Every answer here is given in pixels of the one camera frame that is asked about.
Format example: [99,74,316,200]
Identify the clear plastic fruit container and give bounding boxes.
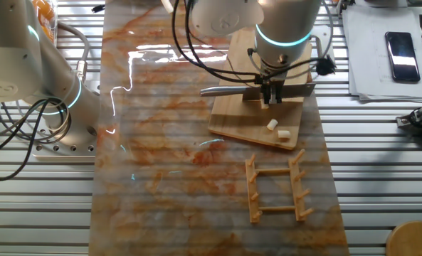
[31,0,59,43]

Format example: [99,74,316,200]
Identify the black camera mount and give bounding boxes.
[395,102,422,142]

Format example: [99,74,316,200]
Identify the wooden cutting board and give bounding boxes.
[207,28,313,150]

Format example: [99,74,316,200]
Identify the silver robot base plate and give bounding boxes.
[30,112,98,160]

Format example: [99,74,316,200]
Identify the grey hose with metal connector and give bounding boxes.
[56,21,92,85]

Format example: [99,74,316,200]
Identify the marble pattern table mat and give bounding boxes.
[88,0,350,256]

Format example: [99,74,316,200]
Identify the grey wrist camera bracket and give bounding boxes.
[310,23,335,65]

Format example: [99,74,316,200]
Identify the wooden mug tree stand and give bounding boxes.
[385,220,422,256]

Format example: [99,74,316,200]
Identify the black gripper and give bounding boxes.
[258,73,287,105]

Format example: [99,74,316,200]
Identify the black smartphone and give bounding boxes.
[385,31,421,83]

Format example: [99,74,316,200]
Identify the steel cleaver knife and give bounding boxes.
[199,82,317,102]

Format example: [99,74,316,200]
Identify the wooden peg knife rack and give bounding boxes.
[245,148,315,224]

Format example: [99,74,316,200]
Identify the orange fruit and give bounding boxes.
[31,0,56,22]

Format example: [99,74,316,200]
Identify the black cable bundle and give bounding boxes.
[0,97,72,181]

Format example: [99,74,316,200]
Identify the black gripper cable with clip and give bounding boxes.
[171,0,337,85]

